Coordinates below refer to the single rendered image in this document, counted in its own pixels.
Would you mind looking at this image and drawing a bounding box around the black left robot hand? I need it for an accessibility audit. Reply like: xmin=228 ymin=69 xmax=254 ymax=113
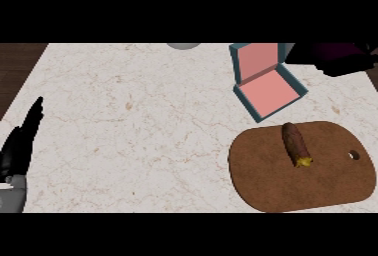
xmin=0 ymin=96 xmax=46 ymax=179

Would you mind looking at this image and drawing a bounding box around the teal and pink open box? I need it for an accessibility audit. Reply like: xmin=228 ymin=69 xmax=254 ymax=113
xmin=228 ymin=43 xmax=311 ymax=124

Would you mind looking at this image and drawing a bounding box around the brown eggplant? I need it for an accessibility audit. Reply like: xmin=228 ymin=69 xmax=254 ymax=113
xmin=281 ymin=122 xmax=315 ymax=169

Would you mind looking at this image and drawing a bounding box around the brown wooden cutting board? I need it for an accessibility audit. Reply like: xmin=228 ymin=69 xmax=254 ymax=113
xmin=228 ymin=120 xmax=378 ymax=213

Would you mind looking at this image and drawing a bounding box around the grey round object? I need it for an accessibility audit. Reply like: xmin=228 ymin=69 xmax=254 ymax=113
xmin=166 ymin=43 xmax=203 ymax=51

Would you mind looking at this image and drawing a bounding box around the dark appliance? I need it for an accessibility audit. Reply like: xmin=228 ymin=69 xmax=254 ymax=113
xmin=284 ymin=43 xmax=378 ymax=78

